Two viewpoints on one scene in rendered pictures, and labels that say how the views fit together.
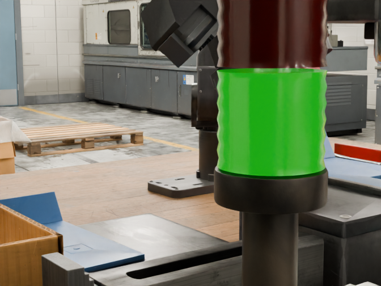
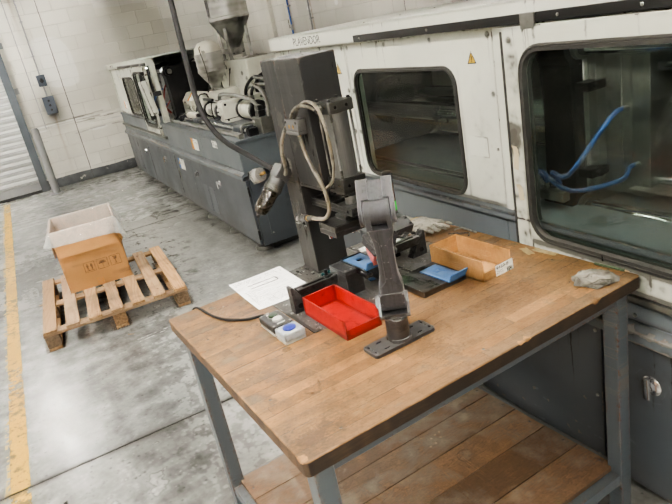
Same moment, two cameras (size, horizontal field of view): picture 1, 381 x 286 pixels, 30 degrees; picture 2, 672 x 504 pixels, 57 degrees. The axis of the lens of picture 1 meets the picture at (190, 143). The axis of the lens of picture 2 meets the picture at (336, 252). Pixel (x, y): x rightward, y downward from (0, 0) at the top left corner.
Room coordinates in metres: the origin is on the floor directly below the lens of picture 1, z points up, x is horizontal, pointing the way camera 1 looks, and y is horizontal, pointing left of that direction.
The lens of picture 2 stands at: (2.41, 0.04, 1.75)
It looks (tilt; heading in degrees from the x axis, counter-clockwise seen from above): 21 degrees down; 188
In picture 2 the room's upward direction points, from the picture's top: 11 degrees counter-clockwise
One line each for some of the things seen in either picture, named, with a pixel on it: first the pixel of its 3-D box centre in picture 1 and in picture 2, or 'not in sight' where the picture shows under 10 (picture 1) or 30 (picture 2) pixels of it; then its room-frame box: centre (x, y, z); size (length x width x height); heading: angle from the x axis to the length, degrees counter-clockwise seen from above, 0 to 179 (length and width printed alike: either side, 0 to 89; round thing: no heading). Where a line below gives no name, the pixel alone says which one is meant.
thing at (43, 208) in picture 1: (59, 228); (443, 270); (0.59, 0.11, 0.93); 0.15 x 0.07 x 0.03; 38
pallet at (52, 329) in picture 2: not in sight; (111, 291); (-1.85, -2.37, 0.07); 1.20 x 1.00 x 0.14; 29
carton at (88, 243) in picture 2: not in sight; (90, 245); (-2.09, -2.55, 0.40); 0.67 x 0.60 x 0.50; 28
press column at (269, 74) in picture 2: not in sight; (306, 166); (0.30, -0.30, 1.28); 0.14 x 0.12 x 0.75; 126
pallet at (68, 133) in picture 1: (68, 137); not in sight; (7.21, 1.25, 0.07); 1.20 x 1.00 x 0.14; 124
